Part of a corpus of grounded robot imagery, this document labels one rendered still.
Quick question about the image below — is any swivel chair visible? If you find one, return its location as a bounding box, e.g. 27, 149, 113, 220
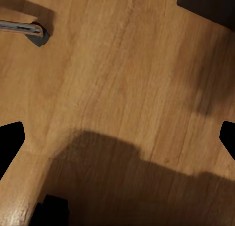
0, 20, 50, 47

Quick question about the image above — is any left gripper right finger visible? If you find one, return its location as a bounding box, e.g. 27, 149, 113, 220
219, 121, 235, 161

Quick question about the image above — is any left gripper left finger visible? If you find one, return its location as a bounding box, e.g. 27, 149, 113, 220
0, 121, 25, 180

